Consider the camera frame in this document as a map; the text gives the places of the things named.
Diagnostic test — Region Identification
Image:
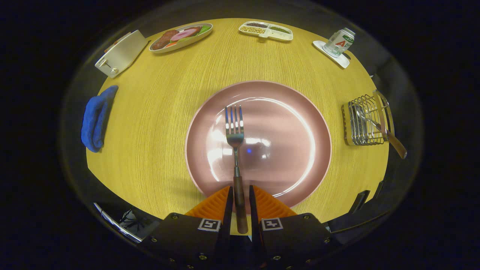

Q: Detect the metal spoon with wooden handle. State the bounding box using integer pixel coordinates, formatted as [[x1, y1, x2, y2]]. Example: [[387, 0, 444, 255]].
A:
[[354, 105, 408, 159]]

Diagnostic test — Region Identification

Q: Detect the pink round plate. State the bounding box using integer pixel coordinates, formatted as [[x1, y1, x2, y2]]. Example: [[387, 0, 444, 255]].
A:
[[185, 81, 332, 210]]

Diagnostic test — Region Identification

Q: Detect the metal wire cutlery basket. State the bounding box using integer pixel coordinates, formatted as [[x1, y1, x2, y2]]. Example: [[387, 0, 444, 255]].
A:
[[341, 90, 395, 147]]

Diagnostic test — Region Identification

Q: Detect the white toaster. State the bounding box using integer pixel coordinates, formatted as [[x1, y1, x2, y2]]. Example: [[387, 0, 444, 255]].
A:
[[94, 30, 150, 78]]

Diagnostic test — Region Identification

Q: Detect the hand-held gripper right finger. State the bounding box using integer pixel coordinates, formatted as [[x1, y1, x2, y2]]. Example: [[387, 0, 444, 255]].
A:
[[248, 185, 340, 269]]

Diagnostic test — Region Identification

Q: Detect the white plastic drink bottle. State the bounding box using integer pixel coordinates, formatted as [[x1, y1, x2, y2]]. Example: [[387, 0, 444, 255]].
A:
[[323, 27, 356, 58]]

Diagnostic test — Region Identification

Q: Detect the white divided dish of beans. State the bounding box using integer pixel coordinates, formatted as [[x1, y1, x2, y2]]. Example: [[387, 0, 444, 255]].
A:
[[238, 21, 294, 42]]

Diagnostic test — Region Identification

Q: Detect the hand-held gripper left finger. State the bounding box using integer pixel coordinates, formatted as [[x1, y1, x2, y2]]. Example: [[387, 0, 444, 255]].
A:
[[141, 186, 235, 269]]

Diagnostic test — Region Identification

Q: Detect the white oval plate of food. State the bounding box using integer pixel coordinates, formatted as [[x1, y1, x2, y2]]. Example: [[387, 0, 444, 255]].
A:
[[149, 23, 213, 54]]

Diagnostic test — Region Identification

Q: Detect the white square coaster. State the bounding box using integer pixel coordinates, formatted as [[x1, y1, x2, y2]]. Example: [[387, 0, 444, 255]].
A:
[[313, 40, 350, 69]]

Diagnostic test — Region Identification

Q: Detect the metal fork with wooden handle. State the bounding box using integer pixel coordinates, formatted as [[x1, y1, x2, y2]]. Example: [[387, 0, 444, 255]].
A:
[[225, 105, 249, 235]]

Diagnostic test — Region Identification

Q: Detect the blue cloth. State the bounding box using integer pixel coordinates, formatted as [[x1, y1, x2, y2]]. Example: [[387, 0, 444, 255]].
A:
[[81, 85, 119, 153]]

